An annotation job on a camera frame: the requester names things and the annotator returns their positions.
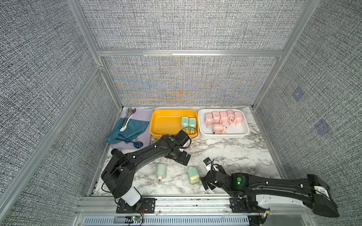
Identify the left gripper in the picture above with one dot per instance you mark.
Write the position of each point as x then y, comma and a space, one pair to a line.
182, 159

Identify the lavender cutting board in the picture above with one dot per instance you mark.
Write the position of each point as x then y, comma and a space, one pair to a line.
145, 137

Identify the white spoon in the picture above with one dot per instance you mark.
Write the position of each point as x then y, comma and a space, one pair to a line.
124, 125

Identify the green sharpener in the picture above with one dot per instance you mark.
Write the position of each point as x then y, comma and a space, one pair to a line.
185, 123
192, 124
161, 172
193, 175

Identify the pink sharpener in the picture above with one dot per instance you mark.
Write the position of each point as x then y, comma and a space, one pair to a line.
238, 117
223, 117
216, 116
231, 116
209, 119
219, 128

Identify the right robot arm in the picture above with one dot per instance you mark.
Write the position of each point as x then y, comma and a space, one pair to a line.
253, 194

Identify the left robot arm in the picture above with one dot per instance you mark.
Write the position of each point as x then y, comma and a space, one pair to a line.
119, 173

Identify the spice jar black lid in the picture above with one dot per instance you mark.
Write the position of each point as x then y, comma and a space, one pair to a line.
114, 152

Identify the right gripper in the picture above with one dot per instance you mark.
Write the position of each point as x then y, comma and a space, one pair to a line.
204, 179

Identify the teal cloth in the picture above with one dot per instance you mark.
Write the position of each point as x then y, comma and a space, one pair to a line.
133, 130

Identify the yellow plastic tray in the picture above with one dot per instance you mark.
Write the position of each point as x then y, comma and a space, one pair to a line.
169, 121

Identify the white plastic tray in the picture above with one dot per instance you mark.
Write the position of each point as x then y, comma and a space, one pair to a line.
232, 130

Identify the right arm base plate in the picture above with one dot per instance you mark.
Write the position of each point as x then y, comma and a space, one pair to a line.
246, 205

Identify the metal spoon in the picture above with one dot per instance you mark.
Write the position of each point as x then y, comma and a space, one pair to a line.
130, 111

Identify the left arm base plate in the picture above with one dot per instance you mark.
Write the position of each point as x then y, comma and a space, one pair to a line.
144, 205

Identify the aluminium front rail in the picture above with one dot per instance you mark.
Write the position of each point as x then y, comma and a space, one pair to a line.
190, 205

